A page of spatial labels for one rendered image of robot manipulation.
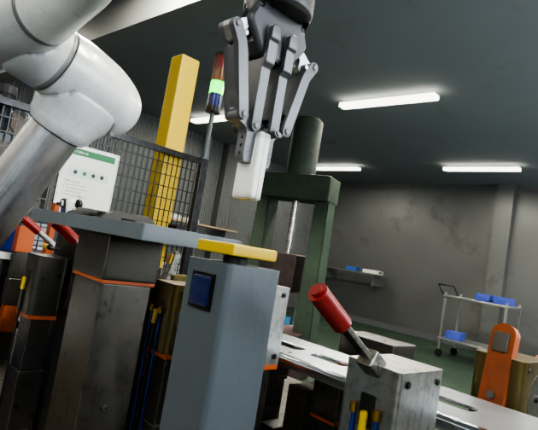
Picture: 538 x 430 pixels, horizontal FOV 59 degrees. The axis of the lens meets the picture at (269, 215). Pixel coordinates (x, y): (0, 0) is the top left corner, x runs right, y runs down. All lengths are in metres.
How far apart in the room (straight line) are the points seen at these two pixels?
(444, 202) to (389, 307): 2.48
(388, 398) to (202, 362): 0.19
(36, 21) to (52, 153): 0.26
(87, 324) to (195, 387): 0.25
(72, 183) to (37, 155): 1.01
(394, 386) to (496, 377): 0.33
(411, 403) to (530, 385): 0.34
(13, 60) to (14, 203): 0.27
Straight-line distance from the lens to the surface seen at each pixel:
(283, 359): 0.78
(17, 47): 0.92
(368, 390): 0.54
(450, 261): 10.25
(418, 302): 10.45
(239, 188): 0.50
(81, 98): 0.97
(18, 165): 1.02
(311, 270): 4.64
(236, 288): 0.46
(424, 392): 0.57
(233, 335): 0.47
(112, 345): 0.69
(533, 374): 0.86
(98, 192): 2.05
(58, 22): 0.85
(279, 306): 0.73
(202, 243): 0.50
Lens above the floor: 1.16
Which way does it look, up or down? 5 degrees up
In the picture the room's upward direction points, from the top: 9 degrees clockwise
